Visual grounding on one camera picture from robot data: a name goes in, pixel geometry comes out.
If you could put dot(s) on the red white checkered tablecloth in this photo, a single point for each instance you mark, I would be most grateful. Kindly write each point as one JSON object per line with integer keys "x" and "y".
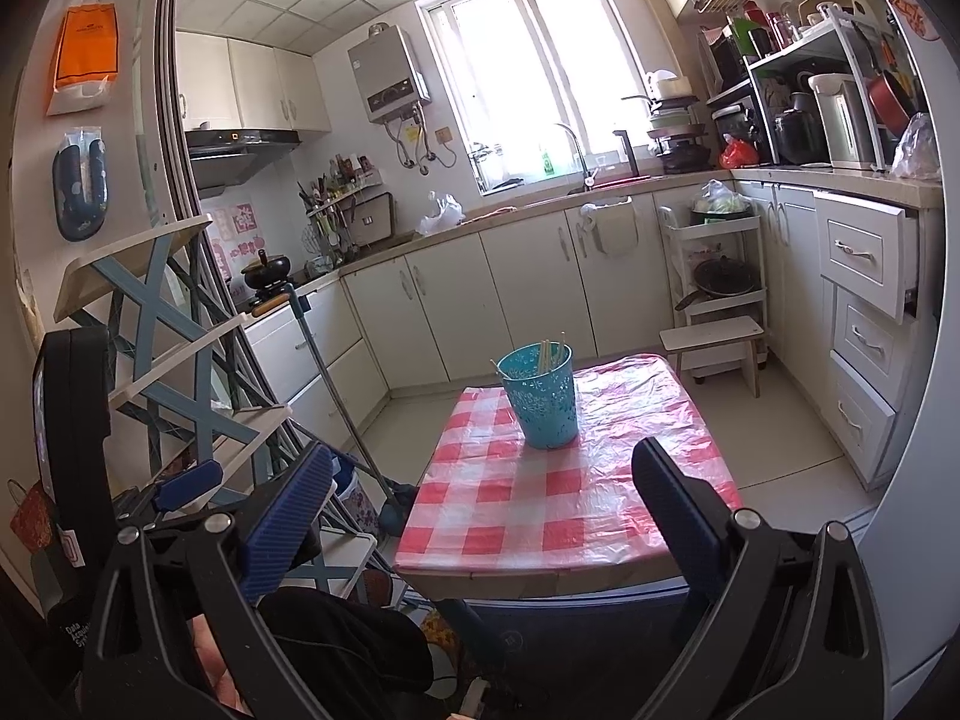
{"x": 525, "y": 495}

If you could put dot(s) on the blue u-shaped pillow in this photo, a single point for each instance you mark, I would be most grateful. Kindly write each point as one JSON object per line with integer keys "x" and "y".
{"x": 81, "y": 187}

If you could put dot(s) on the grey wall water heater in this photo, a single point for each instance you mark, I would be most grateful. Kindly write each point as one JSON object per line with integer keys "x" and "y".
{"x": 390, "y": 75}

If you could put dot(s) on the red pot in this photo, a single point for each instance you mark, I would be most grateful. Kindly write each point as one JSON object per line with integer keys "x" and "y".
{"x": 892, "y": 101}

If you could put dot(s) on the white hanging bag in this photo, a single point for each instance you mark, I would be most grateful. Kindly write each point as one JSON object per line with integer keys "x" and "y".
{"x": 611, "y": 229}

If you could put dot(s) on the green box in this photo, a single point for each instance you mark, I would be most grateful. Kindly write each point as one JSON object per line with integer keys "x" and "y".
{"x": 744, "y": 34}

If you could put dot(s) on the open white drawer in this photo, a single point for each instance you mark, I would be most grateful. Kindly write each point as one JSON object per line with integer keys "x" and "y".
{"x": 862, "y": 255}

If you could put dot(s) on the white thermo pot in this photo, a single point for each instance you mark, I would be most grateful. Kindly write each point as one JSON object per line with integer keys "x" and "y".
{"x": 840, "y": 124}

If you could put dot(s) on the black tall tap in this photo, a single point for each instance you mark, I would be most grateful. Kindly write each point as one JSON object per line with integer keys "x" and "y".
{"x": 626, "y": 154}

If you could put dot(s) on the floral trash bin blue bag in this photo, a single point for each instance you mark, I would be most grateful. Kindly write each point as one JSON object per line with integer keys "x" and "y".
{"x": 360, "y": 499}

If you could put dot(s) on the white refrigerator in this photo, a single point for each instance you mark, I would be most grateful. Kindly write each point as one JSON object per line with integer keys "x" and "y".
{"x": 915, "y": 540}

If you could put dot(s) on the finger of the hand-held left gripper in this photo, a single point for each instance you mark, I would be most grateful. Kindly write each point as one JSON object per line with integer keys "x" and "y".
{"x": 187, "y": 486}

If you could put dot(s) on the wall outlet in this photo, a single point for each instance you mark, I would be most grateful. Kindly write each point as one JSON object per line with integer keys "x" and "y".
{"x": 444, "y": 136}

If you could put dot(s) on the black cooking pot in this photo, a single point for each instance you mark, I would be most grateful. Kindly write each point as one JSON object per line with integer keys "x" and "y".
{"x": 268, "y": 271}

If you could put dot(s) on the cream lower kitchen cabinets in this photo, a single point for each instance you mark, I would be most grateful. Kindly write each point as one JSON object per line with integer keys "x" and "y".
{"x": 525, "y": 292}

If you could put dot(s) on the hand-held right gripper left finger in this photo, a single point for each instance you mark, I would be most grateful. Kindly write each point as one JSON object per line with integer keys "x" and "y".
{"x": 289, "y": 521}

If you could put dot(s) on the wall rack with kitchen tools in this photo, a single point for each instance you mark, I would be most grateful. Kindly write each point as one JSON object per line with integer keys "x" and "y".
{"x": 334, "y": 202}

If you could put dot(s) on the white storage trolley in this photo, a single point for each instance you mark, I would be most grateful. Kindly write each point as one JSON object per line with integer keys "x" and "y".
{"x": 754, "y": 262}

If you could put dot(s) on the bag of green vegetables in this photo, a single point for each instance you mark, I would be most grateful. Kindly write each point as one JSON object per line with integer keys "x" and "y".
{"x": 721, "y": 204}

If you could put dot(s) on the clear plastic bag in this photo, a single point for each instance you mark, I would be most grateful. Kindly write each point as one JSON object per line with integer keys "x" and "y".
{"x": 916, "y": 150}

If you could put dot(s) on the stack of dishes and pans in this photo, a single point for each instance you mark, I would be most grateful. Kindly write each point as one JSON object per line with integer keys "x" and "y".
{"x": 679, "y": 127}

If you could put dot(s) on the dark framed tray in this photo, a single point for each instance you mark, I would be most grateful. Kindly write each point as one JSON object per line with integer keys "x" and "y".
{"x": 373, "y": 219}

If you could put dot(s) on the chrome sink faucet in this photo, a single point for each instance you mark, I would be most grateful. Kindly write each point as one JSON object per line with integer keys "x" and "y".
{"x": 579, "y": 157}

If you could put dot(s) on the black microwave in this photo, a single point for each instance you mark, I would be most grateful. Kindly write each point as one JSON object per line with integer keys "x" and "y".
{"x": 724, "y": 64}

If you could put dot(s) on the white plastic bag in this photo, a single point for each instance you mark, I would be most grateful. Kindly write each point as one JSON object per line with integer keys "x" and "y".
{"x": 441, "y": 216}

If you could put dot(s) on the kitchen window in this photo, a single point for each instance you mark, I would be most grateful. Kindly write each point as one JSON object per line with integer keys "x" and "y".
{"x": 540, "y": 67}

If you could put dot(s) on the green dish soap bottle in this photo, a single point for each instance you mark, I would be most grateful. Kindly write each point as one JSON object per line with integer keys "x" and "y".
{"x": 547, "y": 161}

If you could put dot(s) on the red plastic bag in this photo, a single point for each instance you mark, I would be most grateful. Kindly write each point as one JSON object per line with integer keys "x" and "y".
{"x": 739, "y": 155}

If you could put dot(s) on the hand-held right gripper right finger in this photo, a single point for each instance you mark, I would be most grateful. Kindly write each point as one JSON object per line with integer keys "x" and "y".
{"x": 675, "y": 521}

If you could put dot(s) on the black range hood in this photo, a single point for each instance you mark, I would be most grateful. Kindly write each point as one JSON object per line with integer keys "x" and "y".
{"x": 232, "y": 154}

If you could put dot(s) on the red patterned bag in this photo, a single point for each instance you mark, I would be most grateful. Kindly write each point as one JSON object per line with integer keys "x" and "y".
{"x": 30, "y": 517}

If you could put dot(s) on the beige shelf rack blue frame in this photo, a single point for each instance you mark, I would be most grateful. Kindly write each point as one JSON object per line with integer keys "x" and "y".
{"x": 127, "y": 262}

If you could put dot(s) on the white appliance rack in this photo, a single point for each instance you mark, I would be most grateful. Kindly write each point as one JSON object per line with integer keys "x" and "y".
{"x": 795, "y": 52}

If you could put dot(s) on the black wok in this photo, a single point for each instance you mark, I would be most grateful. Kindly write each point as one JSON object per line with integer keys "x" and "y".
{"x": 724, "y": 279}

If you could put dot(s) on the black cloth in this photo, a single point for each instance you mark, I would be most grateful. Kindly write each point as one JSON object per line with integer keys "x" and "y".
{"x": 345, "y": 645}

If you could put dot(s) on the white step stool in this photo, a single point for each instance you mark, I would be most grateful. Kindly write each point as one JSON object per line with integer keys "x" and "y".
{"x": 712, "y": 334}

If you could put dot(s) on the blue perforated utensil basket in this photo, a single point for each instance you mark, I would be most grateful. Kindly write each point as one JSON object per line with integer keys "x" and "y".
{"x": 544, "y": 405}

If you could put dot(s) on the pink wall decoration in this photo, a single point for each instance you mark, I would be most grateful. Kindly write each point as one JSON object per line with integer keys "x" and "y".
{"x": 229, "y": 236}

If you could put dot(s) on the bundle of wooden chopsticks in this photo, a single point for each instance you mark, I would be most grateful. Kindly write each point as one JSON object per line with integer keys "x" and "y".
{"x": 541, "y": 356}

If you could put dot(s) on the black cooker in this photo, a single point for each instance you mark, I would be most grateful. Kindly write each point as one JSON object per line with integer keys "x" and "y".
{"x": 799, "y": 139}

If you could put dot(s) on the orange packaged item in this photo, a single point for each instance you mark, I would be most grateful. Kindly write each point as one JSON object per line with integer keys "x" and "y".
{"x": 82, "y": 52}

